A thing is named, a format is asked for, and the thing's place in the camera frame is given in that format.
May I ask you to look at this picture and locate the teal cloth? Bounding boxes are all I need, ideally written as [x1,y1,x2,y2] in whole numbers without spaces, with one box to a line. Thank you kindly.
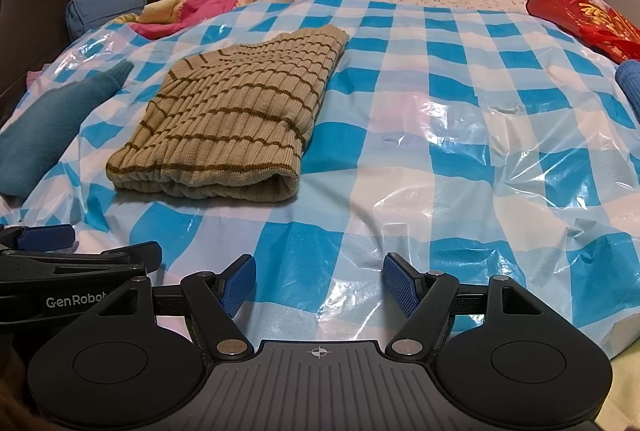
[0,61,135,200]

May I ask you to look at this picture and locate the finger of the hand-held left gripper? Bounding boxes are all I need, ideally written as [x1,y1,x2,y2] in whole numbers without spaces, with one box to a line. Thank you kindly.
[0,224,77,253]
[0,242,164,273]

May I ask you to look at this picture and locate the blue knitted cloth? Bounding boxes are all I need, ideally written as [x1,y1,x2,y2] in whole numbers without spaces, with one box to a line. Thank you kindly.
[614,59,640,120]

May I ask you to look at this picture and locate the red plastic bag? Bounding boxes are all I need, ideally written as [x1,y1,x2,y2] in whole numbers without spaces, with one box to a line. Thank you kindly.
[527,0,640,64]

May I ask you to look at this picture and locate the blue checked plastic sheet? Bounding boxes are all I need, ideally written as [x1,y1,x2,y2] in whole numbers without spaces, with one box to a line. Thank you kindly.
[0,0,640,362]

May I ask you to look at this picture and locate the pink floral quilt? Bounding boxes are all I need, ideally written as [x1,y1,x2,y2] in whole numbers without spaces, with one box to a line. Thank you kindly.
[131,0,267,40]

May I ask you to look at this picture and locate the beige striped knit sweater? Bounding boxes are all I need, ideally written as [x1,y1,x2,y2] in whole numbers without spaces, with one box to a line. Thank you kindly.
[105,25,351,205]

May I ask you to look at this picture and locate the blue pillow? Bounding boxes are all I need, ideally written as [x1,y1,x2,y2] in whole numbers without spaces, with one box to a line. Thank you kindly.
[66,0,147,40]

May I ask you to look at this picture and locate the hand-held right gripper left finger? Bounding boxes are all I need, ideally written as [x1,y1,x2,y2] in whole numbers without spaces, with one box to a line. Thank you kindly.
[95,255,258,359]

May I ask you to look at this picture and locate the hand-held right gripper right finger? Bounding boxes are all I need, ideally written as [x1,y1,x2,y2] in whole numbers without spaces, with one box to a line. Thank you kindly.
[381,252,547,359]

